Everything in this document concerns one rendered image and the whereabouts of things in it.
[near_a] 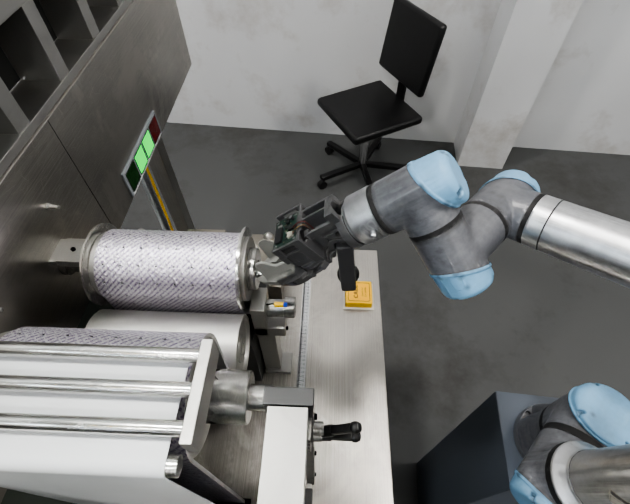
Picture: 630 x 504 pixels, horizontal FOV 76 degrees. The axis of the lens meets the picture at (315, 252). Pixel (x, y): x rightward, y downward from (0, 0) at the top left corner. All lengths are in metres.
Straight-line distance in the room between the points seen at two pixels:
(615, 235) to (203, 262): 0.57
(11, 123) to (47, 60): 0.15
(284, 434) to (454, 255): 0.30
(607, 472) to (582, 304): 1.86
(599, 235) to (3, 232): 0.80
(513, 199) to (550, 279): 1.93
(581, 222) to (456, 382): 1.52
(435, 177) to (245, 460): 0.71
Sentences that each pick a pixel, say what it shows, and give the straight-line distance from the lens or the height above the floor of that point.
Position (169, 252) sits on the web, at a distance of 0.70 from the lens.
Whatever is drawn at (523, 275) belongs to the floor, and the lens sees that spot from 2.49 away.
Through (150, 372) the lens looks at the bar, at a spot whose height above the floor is 1.44.
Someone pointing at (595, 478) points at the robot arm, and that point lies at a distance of 0.74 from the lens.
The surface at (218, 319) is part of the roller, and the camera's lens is 0.71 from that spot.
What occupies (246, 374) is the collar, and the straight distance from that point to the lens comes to 0.52.
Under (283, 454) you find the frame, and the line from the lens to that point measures 0.41.
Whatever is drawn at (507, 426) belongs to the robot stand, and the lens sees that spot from 1.06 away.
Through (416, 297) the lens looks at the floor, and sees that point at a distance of 2.20.
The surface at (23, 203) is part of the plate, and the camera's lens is 0.77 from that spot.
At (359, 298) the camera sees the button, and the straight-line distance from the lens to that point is 1.07.
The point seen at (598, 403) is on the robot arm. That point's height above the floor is 1.13.
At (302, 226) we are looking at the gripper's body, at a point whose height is 1.40.
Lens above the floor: 1.84
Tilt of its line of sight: 53 degrees down
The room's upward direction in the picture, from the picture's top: straight up
